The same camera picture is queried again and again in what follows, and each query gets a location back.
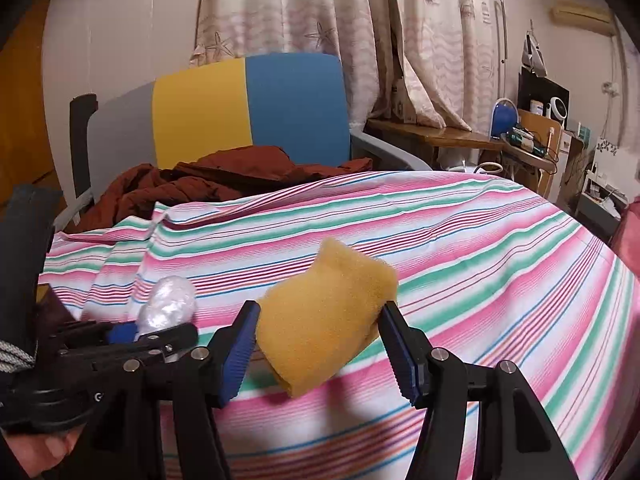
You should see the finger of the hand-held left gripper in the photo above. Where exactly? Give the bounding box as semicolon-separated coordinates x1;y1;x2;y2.
57;322;199;376
50;321;140;356

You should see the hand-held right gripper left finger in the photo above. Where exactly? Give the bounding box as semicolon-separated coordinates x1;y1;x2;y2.
75;300;262;480

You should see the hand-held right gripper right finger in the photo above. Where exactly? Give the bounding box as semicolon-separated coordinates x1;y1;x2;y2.
378;301;571;480

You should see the clear plastic candy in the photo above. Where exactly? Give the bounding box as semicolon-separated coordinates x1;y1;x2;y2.
136;276;197;336

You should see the yellow sponge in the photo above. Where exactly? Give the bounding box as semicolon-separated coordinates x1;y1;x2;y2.
256;237;399;398

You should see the person's left hand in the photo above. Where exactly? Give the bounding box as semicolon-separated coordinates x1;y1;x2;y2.
0;427;84;479

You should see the pink green striped tablecloth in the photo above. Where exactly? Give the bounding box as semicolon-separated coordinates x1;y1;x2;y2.
37;170;640;480

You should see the red-brown jacket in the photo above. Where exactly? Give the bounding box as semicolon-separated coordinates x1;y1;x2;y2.
65;146;373;233

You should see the grey yellow blue chair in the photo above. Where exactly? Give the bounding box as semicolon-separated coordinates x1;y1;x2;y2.
52;52;431;231

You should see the wooden side desk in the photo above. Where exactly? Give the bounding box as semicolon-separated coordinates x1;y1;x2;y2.
365;117;503;171

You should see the wooden wardrobe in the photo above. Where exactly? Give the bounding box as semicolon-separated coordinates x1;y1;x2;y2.
0;0;66;211

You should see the grey storage bin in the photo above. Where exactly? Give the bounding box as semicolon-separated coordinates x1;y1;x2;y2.
575;180;628;241

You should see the pink cloth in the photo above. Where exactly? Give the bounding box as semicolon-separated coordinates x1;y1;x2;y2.
612;200;640;276

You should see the white cardboard box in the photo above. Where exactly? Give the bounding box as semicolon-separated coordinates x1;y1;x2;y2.
391;77;416;123

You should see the blue round desk fan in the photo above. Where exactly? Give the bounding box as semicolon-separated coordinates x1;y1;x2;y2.
491;99;522;139

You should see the white flower print box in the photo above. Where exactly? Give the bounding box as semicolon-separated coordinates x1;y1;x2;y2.
592;140;621;181

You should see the small white round fan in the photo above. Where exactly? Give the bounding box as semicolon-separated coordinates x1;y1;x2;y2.
545;95;568;122

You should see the black board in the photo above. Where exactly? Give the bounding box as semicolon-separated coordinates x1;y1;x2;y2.
517;72;570;121

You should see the hanging steam iron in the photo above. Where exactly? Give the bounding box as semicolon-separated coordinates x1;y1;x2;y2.
520;30;548;78

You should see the metal stand pole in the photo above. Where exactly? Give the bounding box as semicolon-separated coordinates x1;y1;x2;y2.
494;0;528;106

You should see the patterned beige curtain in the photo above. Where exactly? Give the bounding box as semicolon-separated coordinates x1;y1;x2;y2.
192;0;506;131

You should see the grey braided cable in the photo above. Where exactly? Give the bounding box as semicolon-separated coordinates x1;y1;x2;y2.
0;340;36;376

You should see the wall air conditioner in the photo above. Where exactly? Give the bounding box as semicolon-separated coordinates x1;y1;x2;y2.
550;4;618;36

